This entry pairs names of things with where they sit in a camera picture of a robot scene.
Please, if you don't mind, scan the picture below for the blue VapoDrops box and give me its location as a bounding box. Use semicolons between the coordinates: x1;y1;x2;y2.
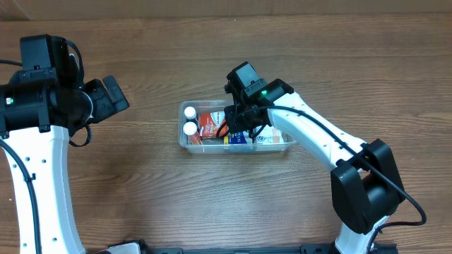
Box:
223;131;253;145

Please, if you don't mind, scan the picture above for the white Hansaplast plaster box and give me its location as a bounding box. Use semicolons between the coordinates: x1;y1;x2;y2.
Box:
255;126;284;144

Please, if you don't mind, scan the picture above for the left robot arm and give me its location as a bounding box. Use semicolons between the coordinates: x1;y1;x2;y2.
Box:
1;34;129;253

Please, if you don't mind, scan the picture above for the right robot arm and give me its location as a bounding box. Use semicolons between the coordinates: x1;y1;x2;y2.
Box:
225;61;405;253

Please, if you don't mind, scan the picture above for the dark bottle white cap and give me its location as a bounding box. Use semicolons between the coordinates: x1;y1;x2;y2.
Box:
184;107;198;126

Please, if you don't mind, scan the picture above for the orange Redoxon tube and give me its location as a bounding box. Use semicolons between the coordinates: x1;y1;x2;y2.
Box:
183;121;202;145

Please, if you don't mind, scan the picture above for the red medicine box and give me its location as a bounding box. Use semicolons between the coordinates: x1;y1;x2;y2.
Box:
198;111;228;140

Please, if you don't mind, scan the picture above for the clear plastic container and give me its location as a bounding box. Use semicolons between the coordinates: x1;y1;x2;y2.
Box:
179;100;297;154

